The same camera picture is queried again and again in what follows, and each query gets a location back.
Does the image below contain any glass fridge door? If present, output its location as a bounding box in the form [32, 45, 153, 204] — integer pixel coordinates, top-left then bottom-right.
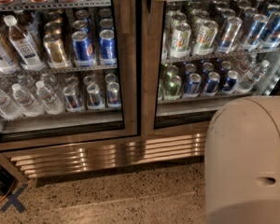
[0, 0, 138, 151]
[142, 0, 280, 138]

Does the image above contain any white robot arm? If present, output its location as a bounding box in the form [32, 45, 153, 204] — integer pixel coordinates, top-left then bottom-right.
[146, 0, 280, 224]

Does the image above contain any white 7up can left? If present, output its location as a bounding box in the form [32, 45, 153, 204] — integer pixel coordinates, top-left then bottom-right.
[170, 22, 191, 58]

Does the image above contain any white 7up can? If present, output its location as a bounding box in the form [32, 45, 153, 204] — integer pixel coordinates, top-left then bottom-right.
[192, 21, 218, 55]
[170, 22, 191, 58]

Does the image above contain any white 7up can right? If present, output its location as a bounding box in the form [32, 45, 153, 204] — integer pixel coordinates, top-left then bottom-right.
[192, 21, 218, 55]

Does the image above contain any blue Pepsi can right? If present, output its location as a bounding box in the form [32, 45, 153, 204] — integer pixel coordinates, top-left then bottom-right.
[99, 29, 117, 64]

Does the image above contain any blue pepsi can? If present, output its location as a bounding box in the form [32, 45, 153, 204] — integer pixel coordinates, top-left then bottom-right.
[99, 29, 117, 64]
[72, 31, 94, 67]

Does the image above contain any silver blue energy can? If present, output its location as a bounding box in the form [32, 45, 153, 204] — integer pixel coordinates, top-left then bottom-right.
[217, 17, 242, 53]
[260, 12, 280, 49]
[239, 14, 269, 50]

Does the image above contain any green soda can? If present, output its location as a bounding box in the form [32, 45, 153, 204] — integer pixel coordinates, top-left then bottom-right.
[164, 76, 182, 100]

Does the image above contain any blue Pepsi can left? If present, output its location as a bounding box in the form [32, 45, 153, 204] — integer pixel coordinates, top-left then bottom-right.
[72, 31, 94, 67]

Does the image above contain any silver diet cola can right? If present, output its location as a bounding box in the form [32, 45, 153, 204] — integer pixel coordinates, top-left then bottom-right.
[107, 82, 121, 107]

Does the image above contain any silver diet cola can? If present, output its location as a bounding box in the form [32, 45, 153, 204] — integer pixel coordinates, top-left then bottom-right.
[63, 86, 84, 112]
[107, 82, 121, 107]
[87, 83, 105, 109]

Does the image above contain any gold soda can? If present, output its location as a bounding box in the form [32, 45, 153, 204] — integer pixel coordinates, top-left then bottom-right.
[43, 35, 72, 69]

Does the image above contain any water bottle right compartment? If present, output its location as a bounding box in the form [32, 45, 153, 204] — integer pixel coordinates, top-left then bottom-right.
[237, 60, 270, 93]

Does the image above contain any silver diet cola can middle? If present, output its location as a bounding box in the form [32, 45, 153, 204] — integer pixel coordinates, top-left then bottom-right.
[87, 83, 105, 109]

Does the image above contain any silver diet cola can left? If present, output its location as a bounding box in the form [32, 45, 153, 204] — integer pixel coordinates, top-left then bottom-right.
[63, 86, 84, 112]

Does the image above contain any iced tea bottle white cap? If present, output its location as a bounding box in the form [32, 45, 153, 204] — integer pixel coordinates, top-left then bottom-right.
[4, 15, 45, 71]

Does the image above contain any water bottle right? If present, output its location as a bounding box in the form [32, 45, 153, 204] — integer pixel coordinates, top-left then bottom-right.
[36, 80, 64, 115]

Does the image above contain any water bottle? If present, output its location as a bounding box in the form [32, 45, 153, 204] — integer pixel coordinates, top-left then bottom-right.
[36, 80, 64, 115]
[0, 90, 22, 119]
[12, 83, 43, 117]

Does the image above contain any iced tea bottle far left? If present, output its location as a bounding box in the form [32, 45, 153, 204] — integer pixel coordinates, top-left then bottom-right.
[0, 34, 20, 74]

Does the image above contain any water bottle middle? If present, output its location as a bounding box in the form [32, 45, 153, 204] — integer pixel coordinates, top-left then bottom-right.
[12, 83, 43, 117]

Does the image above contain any water bottle far left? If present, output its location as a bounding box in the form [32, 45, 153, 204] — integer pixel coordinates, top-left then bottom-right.
[0, 90, 22, 119]

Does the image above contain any orange cable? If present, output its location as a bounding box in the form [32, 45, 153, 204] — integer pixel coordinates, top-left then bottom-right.
[0, 178, 19, 209]

